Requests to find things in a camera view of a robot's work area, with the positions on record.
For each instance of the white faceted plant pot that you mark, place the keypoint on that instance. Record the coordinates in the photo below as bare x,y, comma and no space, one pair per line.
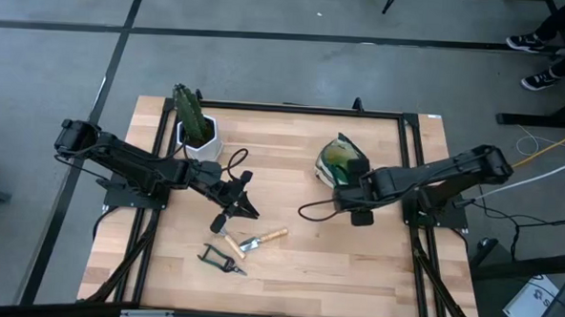
211,148

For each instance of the white printed sheet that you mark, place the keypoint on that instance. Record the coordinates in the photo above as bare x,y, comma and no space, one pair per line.
529,303

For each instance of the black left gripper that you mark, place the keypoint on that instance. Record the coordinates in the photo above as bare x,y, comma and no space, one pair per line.
219,184

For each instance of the cream and green gardening bag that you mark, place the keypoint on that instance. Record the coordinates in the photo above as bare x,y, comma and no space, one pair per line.
335,161

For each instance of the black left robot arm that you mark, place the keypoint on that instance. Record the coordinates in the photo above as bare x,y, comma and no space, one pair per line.
134,164

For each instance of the black floor beam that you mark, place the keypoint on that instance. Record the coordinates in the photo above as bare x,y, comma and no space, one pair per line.
526,267

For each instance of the black chair leg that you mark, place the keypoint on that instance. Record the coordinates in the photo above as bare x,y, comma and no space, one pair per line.
388,3

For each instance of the black desk frame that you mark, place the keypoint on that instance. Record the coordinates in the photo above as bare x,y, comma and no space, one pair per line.
528,120

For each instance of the person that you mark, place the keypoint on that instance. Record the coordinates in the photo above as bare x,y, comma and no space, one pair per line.
526,42

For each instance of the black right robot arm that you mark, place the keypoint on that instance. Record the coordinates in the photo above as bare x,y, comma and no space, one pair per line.
444,172

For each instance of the tall green cactus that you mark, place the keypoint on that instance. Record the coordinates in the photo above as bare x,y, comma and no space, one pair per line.
189,111

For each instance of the dark green pruning shears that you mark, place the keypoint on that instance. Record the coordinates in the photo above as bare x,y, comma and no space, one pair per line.
220,261

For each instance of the black aluminium table frame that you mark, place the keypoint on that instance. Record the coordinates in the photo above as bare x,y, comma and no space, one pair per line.
304,110

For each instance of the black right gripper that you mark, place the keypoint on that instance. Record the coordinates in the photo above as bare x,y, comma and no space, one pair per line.
357,195

